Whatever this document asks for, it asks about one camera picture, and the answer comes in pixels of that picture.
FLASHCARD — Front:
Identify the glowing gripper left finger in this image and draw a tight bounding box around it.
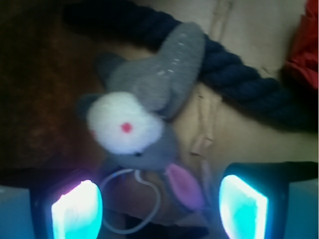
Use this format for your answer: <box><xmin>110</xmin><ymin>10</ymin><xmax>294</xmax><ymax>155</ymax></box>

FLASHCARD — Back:
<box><xmin>0</xmin><ymin>171</ymin><xmax>103</xmax><ymax>239</ymax></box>

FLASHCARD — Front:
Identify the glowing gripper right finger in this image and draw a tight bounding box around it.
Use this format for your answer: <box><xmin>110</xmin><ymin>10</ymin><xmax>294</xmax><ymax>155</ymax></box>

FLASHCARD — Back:
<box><xmin>219</xmin><ymin>161</ymin><xmax>319</xmax><ymax>239</ymax></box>

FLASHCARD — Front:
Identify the gray plush mouse toy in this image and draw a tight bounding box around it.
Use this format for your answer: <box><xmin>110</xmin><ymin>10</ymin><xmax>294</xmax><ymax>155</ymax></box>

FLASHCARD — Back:
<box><xmin>76</xmin><ymin>21</ymin><xmax>207</xmax><ymax>235</ymax></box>

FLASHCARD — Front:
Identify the brown paper bag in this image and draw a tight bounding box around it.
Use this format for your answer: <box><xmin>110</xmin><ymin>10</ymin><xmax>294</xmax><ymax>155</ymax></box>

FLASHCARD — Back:
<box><xmin>0</xmin><ymin>0</ymin><xmax>319</xmax><ymax>239</ymax></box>

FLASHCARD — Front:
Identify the crumpled red paper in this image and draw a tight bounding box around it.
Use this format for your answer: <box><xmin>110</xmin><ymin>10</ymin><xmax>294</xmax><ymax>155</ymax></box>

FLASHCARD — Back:
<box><xmin>285</xmin><ymin>0</ymin><xmax>319</xmax><ymax>91</ymax></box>

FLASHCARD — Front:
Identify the black twisted rope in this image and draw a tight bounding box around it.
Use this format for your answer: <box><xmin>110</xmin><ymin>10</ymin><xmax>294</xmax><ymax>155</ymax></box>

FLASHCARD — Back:
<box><xmin>62</xmin><ymin>0</ymin><xmax>319</xmax><ymax>131</ymax></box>

